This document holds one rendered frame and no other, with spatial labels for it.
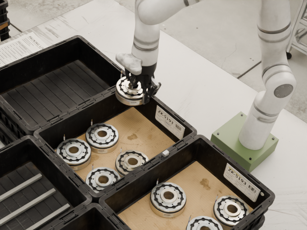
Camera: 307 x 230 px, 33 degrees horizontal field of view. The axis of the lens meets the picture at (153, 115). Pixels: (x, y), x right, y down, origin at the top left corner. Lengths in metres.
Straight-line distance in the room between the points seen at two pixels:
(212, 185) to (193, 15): 2.29
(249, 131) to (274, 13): 0.49
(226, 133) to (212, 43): 1.75
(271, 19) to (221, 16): 2.37
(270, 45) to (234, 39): 2.11
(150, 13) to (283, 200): 0.81
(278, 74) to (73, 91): 0.69
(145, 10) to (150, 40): 0.11
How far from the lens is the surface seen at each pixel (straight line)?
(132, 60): 1.43
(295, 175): 1.88
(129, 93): 1.55
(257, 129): 1.74
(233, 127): 1.86
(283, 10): 1.43
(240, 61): 3.43
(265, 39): 1.49
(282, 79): 1.60
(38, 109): 1.76
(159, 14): 1.33
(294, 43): 3.49
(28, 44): 2.23
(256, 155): 1.80
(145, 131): 1.70
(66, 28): 2.32
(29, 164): 1.60
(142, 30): 1.39
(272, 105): 1.66
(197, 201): 1.55
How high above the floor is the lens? 2.06
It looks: 45 degrees down
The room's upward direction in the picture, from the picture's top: 9 degrees clockwise
